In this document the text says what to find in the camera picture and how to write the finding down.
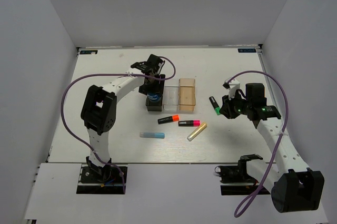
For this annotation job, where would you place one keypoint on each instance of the left table label sticker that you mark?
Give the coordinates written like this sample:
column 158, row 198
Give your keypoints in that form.
column 88, row 52

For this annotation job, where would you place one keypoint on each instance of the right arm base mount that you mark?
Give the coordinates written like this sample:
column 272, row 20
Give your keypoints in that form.
column 232, row 183

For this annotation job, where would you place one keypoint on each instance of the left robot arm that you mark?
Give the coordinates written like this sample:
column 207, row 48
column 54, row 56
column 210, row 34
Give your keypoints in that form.
column 99, row 113

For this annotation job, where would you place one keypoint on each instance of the orange capped black highlighter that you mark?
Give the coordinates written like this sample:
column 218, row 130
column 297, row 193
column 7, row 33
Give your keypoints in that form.
column 168, row 119

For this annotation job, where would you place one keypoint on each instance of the clear plastic container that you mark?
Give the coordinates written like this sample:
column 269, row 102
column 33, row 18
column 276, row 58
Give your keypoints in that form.
column 171, row 95

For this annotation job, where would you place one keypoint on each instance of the amber plastic container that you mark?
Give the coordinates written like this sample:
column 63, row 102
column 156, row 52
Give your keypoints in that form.
column 187, row 100

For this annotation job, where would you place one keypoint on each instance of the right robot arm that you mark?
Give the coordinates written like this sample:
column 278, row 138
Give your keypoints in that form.
column 293, row 185

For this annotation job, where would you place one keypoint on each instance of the blue tape roll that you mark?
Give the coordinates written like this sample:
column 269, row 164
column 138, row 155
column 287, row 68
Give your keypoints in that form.
column 154, row 97

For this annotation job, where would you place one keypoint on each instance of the right table label sticker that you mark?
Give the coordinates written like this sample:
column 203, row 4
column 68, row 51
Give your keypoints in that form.
column 246, row 50

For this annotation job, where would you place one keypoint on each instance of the green capped black highlighter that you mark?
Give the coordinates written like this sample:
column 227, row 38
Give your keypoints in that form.
column 215, row 105

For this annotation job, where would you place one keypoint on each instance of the pink capped black highlighter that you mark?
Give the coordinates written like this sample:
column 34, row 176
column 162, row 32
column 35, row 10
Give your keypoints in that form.
column 189, row 123

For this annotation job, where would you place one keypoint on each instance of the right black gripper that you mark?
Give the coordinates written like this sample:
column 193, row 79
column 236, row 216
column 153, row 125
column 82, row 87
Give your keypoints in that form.
column 226, row 109

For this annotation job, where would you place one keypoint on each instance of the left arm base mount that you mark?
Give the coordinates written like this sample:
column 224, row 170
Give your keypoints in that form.
column 89, row 183

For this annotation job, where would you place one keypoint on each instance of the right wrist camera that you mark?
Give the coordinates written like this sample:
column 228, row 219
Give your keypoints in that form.
column 232, row 85

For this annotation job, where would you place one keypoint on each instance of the table label sticker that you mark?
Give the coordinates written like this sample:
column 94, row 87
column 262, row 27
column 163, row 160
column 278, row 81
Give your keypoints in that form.
column 246, row 50
column 88, row 52

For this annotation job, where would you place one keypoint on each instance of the dark grey plastic container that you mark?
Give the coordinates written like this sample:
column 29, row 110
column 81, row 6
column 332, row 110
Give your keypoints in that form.
column 154, row 107

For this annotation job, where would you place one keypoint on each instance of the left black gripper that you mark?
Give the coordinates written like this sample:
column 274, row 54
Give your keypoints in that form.
column 158, row 88

